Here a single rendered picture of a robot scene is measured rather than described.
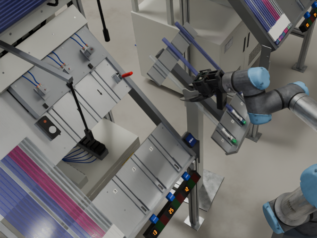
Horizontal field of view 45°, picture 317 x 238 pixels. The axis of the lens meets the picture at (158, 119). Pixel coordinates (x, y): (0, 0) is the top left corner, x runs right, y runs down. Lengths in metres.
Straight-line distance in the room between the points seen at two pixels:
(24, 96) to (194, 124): 0.83
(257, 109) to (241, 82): 0.11
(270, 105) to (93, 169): 0.83
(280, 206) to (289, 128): 1.30
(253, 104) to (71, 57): 0.64
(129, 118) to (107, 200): 1.35
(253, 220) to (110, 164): 0.93
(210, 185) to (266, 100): 1.10
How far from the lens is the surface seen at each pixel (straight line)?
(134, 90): 1.51
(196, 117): 1.77
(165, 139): 1.55
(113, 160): 1.75
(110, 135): 1.84
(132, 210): 1.46
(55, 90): 1.34
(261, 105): 1.34
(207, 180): 2.37
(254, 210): 2.31
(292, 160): 2.52
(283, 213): 1.42
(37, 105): 1.31
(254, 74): 1.31
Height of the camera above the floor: 2.05
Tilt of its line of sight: 50 degrees down
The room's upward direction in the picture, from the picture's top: 8 degrees counter-clockwise
